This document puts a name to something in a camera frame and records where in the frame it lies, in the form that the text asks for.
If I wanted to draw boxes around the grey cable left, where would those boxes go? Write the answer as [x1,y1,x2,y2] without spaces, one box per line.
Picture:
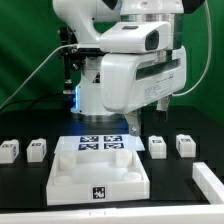
[0,43,78,111]

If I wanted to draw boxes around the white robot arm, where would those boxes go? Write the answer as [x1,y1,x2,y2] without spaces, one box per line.
[53,0,206,136]

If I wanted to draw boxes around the black camera on stand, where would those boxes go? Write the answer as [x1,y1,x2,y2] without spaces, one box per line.
[57,26,108,108]

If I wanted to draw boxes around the grey cable right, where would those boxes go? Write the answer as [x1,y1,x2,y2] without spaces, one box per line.
[171,0,213,98]

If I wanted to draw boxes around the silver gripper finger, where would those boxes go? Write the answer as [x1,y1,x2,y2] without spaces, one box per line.
[125,110,141,136]
[156,96,171,121]

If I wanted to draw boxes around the grey cable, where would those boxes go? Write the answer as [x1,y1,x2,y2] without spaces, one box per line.
[0,43,78,111]
[171,0,213,98]

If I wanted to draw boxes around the white square tabletop part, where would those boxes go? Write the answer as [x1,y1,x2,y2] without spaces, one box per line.
[46,149,150,205]

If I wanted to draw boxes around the white marker sheet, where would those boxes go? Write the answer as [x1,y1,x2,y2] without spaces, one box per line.
[55,134,145,153]

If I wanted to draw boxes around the white obstacle bar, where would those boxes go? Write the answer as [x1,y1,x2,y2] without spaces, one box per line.
[192,162,224,204]

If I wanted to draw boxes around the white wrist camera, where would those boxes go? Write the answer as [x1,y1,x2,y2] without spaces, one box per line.
[99,22,171,54]

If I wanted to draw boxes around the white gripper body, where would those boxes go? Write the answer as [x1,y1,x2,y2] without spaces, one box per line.
[100,47,186,113]

